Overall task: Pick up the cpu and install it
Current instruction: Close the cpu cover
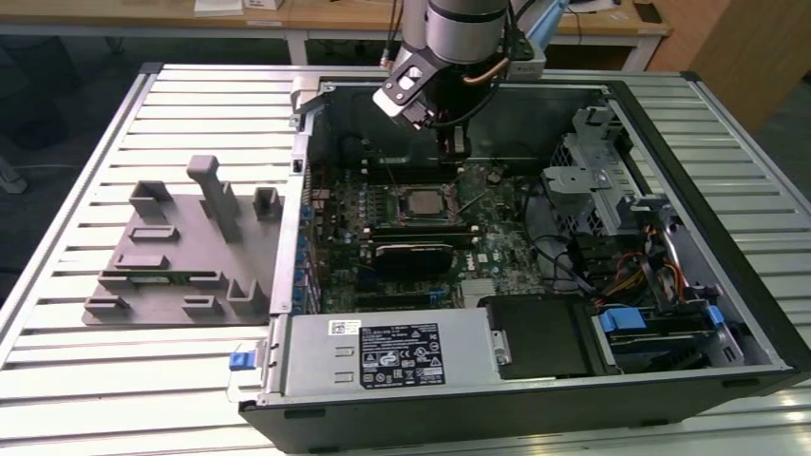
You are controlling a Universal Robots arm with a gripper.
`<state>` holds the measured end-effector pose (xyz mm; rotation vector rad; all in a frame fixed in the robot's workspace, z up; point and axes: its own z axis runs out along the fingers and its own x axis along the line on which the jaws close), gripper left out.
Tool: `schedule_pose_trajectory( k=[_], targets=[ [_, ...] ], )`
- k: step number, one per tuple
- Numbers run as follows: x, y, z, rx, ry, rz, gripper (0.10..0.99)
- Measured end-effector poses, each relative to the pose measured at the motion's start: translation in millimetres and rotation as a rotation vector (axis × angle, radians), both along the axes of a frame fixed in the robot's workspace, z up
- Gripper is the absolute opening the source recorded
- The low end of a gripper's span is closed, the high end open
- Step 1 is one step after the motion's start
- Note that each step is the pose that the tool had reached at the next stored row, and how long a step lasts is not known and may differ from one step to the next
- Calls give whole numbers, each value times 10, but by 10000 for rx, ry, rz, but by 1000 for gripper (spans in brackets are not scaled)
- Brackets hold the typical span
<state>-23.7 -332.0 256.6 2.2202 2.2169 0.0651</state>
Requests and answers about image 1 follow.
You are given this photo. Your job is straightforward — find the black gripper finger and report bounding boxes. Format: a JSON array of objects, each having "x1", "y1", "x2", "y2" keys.
[{"x1": 441, "y1": 123, "x2": 473, "y2": 165}]

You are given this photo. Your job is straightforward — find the metal socket cover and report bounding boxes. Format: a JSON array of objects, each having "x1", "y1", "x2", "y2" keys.
[{"x1": 453, "y1": 162, "x2": 495, "y2": 199}]

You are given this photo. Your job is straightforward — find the silver CPU chip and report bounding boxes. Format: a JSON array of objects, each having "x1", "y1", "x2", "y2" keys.
[{"x1": 405, "y1": 189, "x2": 449, "y2": 216}]

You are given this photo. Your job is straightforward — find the CPU socket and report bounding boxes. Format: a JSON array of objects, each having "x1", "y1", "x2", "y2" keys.
[{"x1": 391, "y1": 183, "x2": 465, "y2": 227}]

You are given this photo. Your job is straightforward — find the black RAM slot bank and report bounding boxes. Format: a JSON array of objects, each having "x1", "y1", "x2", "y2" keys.
[
  {"x1": 362, "y1": 156, "x2": 463, "y2": 185},
  {"x1": 369, "y1": 224, "x2": 475, "y2": 249}
]

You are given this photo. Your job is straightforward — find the metal drive cage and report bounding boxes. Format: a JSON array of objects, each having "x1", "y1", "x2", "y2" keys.
[{"x1": 538, "y1": 106, "x2": 674, "y2": 238}]

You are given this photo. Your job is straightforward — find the black graphics card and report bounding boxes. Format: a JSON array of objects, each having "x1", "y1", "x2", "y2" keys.
[{"x1": 371, "y1": 241, "x2": 455, "y2": 277}]

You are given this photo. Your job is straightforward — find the green motherboard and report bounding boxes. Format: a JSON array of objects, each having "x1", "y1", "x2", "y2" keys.
[{"x1": 303, "y1": 163, "x2": 546, "y2": 314}]

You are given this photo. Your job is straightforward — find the silver chipset heatsink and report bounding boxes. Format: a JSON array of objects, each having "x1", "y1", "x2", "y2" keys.
[{"x1": 461, "y1": 278, "x2": 498, "y2": 308}]

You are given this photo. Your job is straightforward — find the black expansion slot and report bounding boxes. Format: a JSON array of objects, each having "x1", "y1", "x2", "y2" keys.
[{"x1": 351, "y1": 293, "x2": 458, "y2": 309}]

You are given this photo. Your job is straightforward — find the white box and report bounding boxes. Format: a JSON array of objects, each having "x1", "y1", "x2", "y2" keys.
[{"x1": 193, "y1": 0, "x2": 246, "y2": 18}]

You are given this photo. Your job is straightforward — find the wooden cabinet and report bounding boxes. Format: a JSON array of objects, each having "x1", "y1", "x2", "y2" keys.
[{"x1": 651, "y1": 0, "x2": 811, "y2": 135}]

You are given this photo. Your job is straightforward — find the black power supply label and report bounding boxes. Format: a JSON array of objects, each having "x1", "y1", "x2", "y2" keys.
[{"x1": 359, "y1": 323, "x2": 449, "y2": 388}]

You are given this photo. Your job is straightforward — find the hard disk in blue carrier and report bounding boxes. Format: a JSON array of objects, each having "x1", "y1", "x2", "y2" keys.
[{"x1": 595, "y1": 303, "x2": 725, "y2": 374}]

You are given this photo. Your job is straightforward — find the grey parts rack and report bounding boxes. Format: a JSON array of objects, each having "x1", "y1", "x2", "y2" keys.
[{"x1": 82, "y1": 154, "x2": 285, "y2": 328}]

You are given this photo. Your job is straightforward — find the silver power supply unit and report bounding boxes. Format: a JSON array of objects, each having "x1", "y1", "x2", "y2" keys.
[{"x1": 282, "y1": 311, "x2": 513, "y2": 398}]

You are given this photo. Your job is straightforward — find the green RAM stick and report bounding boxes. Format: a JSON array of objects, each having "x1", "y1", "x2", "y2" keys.
[{"x1": 126, "y1": 269, "x2": 221, "y2": 286}]

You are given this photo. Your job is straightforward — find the wooden desk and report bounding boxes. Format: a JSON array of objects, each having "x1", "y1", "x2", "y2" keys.
[{"x1": 0, "y1": 0, "x2": 674, "y2": 72}]

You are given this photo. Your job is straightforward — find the black open PC case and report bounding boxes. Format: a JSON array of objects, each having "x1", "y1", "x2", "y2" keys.
[{"x1": 238, "y1": 66, "x2": 811, "y2": 455}]

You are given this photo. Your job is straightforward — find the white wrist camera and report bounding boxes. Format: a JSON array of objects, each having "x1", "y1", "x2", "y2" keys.
[{"x1": 371, "y1": 50, "x2": 442, "y2": 131}]

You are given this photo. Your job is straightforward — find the grey case release handle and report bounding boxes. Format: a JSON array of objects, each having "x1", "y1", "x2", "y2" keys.
[{"x1": 290, "y1": 77, "x2": 327, "y2": 129}]

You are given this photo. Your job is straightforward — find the coloured power wire bundle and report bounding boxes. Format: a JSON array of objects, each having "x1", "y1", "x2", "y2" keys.
[{"x1": 593, "y1": 227, "x2": 693, "y2": 308}]

